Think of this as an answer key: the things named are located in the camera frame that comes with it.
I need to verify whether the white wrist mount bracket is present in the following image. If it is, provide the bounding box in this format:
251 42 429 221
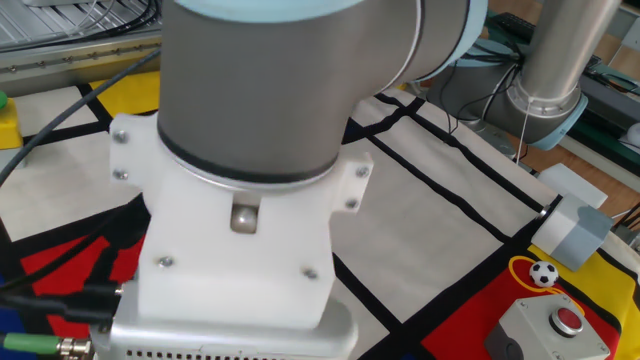
108 112 375 331

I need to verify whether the aluminium frame rail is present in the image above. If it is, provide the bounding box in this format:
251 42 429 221
0 27 164 97

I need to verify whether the grey box red button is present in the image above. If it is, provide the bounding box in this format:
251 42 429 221
482 292 612 360

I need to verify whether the yellow box green button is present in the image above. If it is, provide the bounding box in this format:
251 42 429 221
0 91 25 151

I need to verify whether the white flat block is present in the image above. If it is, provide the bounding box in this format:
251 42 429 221
536 162 609 209

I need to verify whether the white grey button box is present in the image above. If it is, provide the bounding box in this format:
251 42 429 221
530 193 615 273

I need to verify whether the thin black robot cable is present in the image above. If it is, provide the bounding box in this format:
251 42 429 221
0 197 146 326

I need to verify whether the small soccer ball toy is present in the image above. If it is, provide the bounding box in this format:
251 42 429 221
528 260 560 289

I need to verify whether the yellow loop cord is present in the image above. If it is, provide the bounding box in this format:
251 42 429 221
507 255 586 317

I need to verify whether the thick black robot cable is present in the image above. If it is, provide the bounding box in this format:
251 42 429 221
0 47 162 187

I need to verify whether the green plug sensor cable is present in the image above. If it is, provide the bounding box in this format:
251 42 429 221
0 332 94 357

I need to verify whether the black keyboard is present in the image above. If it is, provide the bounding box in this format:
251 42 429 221
487 12 534 44

